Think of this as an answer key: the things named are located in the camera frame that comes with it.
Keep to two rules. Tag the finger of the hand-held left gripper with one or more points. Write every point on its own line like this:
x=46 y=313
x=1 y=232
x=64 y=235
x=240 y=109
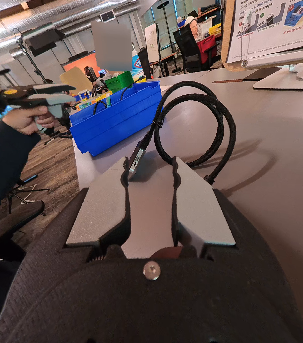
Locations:
x=57 y=108
x=55 y=88

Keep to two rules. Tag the printed instruction sheet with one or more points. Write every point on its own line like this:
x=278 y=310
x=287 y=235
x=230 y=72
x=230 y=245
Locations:
x=269 y=45

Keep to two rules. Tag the silver ceiling duct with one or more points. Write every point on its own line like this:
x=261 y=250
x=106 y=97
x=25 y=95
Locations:
x=60 y=16

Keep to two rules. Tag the black ceiling vent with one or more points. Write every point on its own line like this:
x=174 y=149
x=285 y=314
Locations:
x=106 y=16

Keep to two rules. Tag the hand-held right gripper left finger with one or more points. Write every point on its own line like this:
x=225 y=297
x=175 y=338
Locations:
x=100 y=209

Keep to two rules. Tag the small whiteboard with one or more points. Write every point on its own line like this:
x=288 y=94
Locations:
x=151 y=43

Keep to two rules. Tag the large orange display screen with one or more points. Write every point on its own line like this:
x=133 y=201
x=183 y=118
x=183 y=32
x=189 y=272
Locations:
x=77 y=63

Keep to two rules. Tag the green plastic bin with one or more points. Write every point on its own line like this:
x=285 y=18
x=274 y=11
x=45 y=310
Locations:
x=119 y=81

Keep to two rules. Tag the black chair armrest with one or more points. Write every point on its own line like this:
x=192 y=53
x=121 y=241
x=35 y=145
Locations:
x=12 y=219

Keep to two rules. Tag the red jacket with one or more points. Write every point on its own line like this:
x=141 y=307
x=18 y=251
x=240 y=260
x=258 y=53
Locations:
x=207 y=45

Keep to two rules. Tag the black floor lamp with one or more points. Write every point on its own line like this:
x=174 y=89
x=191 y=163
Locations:
x=167 y=32

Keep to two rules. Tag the mannequin head with white cap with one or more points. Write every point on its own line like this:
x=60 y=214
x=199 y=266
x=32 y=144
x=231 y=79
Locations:
x=193 y=26

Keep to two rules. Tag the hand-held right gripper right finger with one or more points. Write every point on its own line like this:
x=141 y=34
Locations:
x=202 y=214

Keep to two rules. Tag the person's left forearm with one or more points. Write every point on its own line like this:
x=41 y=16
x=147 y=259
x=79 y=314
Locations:
x=4 y=155

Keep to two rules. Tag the blue plastic bin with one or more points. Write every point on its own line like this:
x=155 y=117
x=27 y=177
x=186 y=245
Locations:
x=119 y=126

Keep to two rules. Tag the black mesh office chair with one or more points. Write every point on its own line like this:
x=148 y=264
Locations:
x=186 y=51

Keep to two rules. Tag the blue marker pen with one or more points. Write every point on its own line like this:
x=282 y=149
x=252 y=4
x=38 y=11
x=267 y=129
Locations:
x=30 y=178

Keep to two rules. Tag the row of yellow bins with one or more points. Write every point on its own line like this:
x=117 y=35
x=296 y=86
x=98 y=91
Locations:
x=213 y=29

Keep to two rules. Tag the printed sheet with photos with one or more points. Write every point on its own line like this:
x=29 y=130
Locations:
x=87 y=105

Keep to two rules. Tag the black panel light on stand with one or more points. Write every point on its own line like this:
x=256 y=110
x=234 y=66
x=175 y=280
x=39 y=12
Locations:
x=44 y=41

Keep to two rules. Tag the disinfecting wipes canister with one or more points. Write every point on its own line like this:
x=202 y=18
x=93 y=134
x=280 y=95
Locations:
x=138 y=69

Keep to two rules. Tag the instruction poster on stand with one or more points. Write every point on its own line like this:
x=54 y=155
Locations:
x=274 y=77

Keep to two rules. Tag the person's left hand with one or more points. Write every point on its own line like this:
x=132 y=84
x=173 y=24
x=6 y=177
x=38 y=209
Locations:
x=22 y=120

